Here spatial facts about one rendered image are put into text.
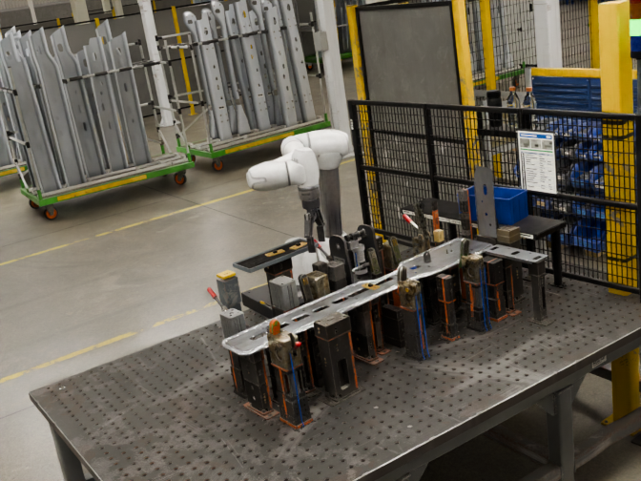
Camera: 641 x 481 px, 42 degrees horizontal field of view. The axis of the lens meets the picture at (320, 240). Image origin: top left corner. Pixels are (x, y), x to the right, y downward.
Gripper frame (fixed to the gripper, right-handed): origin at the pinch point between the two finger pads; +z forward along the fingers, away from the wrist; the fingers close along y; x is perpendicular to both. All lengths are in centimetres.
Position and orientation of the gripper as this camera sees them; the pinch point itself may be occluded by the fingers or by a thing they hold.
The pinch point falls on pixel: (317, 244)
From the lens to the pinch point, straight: 352.5
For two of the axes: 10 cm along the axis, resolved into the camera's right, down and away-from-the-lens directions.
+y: -3.0, 3.3, -8.9
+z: 1.4, 9.4, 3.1
